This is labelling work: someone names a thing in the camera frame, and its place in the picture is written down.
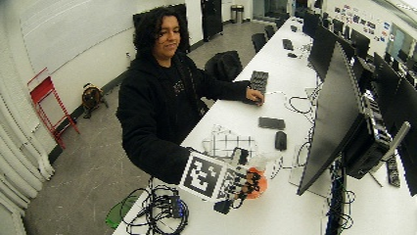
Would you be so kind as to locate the black desk chair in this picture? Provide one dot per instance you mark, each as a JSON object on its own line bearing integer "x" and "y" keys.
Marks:
{"x": 269, "y": 31}
{"x": 258, "y": 41}

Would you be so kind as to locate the black computer mouse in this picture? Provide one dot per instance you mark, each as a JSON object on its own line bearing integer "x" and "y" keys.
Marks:
{"x": 279, "y": 140}

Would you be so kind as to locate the silver trash can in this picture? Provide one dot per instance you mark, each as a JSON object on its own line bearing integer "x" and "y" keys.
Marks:
{"x": 236, "y": 13}

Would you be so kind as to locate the the person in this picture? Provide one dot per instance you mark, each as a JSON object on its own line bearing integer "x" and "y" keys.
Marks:
{"x": 156, "y": 107}

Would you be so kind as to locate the black power strip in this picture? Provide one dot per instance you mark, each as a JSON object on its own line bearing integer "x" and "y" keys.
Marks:
{"x": 393, "y": 171}

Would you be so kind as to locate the small black keyboard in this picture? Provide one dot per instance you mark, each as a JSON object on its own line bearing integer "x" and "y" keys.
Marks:
{"x": 286, "y": 44}

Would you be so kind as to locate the green plastic piece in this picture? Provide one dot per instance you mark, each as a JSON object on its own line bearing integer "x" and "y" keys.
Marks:
{"x": 117, "y": 212}

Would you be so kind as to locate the red folding step stool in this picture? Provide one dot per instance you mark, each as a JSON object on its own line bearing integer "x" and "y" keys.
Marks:
{"x": 48, "y": 107}

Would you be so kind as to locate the clear bottle with orange drink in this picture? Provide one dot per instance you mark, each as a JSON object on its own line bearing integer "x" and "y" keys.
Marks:
{"x": 260, "y": 178}

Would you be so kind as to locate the black computer box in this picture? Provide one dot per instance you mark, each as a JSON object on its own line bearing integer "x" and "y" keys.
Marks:
{"x": 366, "y": 148}

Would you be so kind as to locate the small black mouse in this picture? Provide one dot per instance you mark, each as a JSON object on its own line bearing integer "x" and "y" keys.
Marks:
{"x": 291, "y": 55}

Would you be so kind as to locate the black flat phone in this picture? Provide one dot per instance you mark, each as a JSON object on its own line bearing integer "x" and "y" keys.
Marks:
{"x": 270, "y": 123}

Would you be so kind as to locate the white cube of black markers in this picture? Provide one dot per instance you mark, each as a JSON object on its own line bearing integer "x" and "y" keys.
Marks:
{"x": 204, "y": 176}

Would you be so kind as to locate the large black monitor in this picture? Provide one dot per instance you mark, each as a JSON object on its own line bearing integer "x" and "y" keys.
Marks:
{"x": 331, "y": 127}

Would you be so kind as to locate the black office chair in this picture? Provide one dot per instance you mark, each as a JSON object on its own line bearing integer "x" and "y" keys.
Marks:
{"x": 224, "y": 66}

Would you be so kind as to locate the black tall cabinet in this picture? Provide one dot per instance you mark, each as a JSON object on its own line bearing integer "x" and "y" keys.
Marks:
{"x": 210, "y": 19}

